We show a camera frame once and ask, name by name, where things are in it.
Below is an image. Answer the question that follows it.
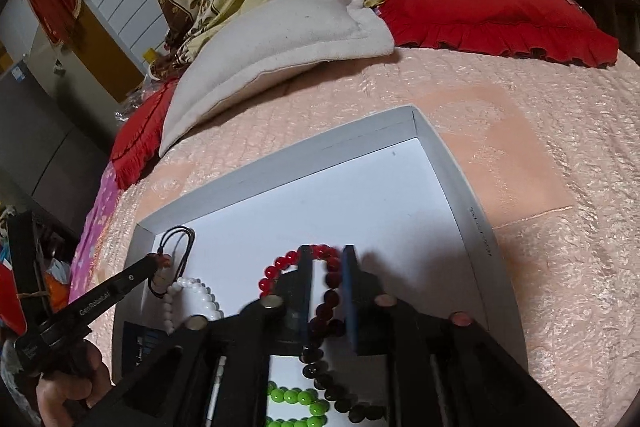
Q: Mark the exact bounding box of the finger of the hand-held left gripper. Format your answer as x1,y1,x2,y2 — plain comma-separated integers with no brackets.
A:
121,253,172,296

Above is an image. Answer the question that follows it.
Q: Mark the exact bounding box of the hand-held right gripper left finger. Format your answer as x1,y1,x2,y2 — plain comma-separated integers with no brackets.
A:
65,245,314,427

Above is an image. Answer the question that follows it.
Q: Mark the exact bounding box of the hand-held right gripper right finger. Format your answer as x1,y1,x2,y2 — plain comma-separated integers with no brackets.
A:
342,245,581,427

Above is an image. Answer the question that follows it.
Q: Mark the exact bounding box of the hair tie with wooden charm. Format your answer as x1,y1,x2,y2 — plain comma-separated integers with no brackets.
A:
149,225,197,299

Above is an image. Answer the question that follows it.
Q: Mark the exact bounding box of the red bead bracelet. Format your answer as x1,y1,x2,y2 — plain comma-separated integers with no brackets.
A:
257,244,352,341

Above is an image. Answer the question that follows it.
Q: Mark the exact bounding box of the white pearl bead bracelet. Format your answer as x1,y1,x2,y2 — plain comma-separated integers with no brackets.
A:
161,276,224,333

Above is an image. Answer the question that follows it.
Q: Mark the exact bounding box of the blue hair claw clip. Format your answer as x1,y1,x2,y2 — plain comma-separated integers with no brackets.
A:
122,321,172,369

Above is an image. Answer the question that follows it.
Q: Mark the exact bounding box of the dark brown bead bracelet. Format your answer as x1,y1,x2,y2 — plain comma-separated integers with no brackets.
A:
299,337,389,426

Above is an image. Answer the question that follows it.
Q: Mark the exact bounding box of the shallow white cardboard box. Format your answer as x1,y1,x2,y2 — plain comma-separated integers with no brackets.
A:
111,105,531,427

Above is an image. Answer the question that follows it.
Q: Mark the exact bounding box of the green bead bracelet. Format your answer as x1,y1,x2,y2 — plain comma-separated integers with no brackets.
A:
266,381,332,427

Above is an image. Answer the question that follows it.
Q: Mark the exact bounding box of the person's left hand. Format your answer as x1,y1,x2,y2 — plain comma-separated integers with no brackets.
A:
35,341,114,427

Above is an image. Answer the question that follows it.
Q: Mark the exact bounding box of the orange plastic basket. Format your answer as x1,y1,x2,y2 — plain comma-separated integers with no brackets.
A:
44,266,72,310

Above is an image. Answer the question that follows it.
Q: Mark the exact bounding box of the purple floral sheet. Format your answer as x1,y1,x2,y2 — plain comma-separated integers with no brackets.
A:
69,161,127,304

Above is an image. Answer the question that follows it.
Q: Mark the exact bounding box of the small red frilled pillow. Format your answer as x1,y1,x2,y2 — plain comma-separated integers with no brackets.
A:
109,76,182,192

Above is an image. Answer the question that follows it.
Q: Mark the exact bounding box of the grey refrigerator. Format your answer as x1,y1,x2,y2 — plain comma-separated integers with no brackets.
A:
0,56,117,239

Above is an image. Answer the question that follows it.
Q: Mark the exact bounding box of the clear plastic bag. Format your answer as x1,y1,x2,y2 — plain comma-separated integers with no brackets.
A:
114,74,168,124

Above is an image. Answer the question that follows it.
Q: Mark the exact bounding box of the white pillow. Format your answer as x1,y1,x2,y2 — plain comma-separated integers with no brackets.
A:
159,0,397,158

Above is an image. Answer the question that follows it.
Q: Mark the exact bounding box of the large red frilled pillow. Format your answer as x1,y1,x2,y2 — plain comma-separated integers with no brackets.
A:
374,0,622,68

